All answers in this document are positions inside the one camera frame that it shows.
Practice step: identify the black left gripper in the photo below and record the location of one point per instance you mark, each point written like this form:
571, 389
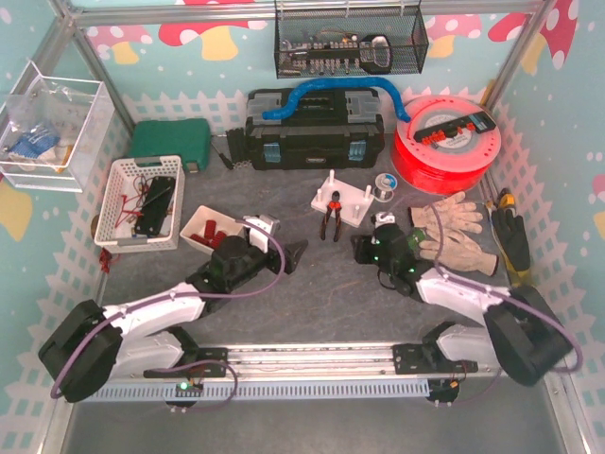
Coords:
275, 260

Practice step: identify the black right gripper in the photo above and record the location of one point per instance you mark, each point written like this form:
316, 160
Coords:
370, 246

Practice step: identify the green plastic water tap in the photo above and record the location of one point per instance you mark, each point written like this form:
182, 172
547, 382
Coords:
415, 238

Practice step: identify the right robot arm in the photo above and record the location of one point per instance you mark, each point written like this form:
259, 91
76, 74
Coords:
518, 329

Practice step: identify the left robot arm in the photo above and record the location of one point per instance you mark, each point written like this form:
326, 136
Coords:
95, 344

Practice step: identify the large red spring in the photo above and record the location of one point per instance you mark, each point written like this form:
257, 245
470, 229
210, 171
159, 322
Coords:
209, 232

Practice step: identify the white cotton work glove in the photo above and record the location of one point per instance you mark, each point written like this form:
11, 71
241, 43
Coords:
454, 212

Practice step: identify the white tray with springs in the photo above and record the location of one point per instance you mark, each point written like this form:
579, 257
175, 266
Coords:
192, 232

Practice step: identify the red filament spool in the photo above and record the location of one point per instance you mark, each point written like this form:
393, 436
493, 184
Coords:
448, 166

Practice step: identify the black yellow work glove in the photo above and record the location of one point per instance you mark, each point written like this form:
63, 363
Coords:
510, 234

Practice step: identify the yellow black screwdriver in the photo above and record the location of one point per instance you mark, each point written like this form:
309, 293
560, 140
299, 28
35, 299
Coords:
504, 200

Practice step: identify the black battery holder box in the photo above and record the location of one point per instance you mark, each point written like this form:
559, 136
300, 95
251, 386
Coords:
155, 206

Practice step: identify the black plastic toolbox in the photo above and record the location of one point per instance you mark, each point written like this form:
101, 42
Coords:
338, 128

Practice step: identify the white perforated plastic basket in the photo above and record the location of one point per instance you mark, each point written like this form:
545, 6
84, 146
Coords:
126, 188

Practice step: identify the green plastic tool case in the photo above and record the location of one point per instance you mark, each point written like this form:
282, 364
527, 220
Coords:
190, 139

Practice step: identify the blue white glove in box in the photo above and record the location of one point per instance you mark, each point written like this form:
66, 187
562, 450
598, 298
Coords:
36, 144

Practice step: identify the white peg base plate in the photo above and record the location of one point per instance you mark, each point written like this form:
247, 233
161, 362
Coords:
355, 203

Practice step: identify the solder wire spool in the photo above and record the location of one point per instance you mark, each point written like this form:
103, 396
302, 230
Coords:
384, 187

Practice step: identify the aluminium linear rail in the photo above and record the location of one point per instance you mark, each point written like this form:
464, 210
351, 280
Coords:
349, 360

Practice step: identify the grey slotted cable duct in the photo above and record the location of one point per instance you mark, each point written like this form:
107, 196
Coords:
289, 390

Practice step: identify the black wire mesh basket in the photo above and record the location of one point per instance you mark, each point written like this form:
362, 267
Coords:
310, 43

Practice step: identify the clear acrylic wall box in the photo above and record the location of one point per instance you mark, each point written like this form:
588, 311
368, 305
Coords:
80, 111

